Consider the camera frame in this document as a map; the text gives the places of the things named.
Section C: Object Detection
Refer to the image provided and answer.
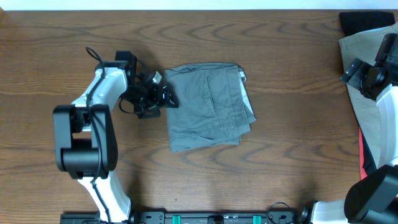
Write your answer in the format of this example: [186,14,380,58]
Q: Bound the grey shorts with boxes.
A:
[164,62,256,152]

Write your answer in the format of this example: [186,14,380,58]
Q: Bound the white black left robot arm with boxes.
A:
[53,47,178,223]

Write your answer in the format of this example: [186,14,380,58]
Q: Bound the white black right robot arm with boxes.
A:
[299,33,397,224]

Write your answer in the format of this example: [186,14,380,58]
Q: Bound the beige folded garment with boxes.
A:
[338,23,398,170]

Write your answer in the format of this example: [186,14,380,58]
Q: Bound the black folded garment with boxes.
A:
[339,11,396,36]

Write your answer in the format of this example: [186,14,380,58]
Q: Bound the red garment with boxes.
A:
[358,128,368,180]

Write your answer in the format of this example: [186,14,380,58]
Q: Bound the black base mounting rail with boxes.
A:
[60,208,312,224]

